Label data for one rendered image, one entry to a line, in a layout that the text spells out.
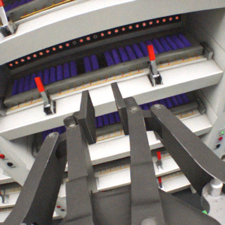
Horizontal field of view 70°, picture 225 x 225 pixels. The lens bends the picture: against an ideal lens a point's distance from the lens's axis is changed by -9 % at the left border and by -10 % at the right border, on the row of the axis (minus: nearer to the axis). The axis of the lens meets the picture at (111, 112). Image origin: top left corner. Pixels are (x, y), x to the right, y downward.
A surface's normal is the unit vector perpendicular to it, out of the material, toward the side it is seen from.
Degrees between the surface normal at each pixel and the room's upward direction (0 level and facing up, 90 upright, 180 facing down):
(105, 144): 15
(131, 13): 105
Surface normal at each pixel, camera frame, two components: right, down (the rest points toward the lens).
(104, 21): 0.20, 0.80
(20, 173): 0.14, 0.63
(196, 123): -0.18, -0.55
